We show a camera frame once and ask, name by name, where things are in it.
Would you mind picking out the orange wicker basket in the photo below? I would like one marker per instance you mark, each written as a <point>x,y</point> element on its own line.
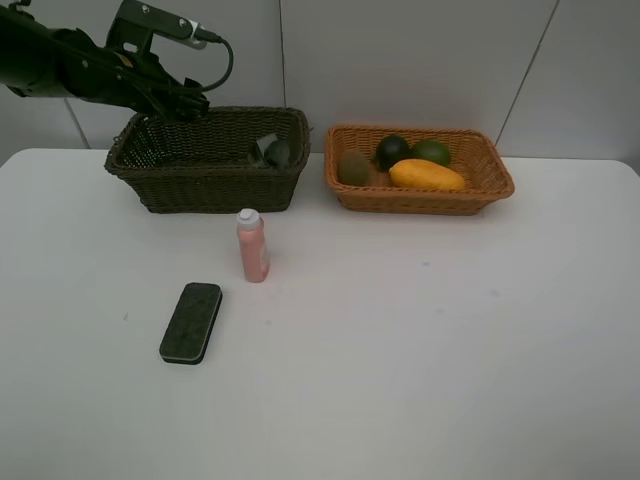
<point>474,157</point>

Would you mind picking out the yellow mango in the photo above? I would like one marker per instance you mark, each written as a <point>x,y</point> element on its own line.
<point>425,175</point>

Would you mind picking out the black felt board eraser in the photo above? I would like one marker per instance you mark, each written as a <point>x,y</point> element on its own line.
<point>187,335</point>

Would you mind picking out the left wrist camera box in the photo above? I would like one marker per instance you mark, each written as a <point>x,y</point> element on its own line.
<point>136,23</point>

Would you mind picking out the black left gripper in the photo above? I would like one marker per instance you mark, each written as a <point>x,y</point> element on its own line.
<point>145,87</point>

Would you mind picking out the green lime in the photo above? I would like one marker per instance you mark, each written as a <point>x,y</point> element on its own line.
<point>431,150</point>

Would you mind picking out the dark brown wicker basket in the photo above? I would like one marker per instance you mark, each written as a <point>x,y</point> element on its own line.
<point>205,166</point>

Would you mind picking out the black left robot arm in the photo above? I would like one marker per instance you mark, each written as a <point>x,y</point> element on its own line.
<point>42,62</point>

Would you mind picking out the brown kiwi fruit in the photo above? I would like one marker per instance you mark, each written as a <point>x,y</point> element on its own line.
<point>353,168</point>

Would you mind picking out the dark green square bottle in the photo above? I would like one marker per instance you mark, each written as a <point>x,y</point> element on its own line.
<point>270,152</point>

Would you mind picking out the dark green mangosteen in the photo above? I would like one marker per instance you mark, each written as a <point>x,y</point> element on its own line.
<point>390,150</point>

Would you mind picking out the pink bottle white cap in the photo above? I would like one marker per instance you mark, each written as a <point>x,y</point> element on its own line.
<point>252,243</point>

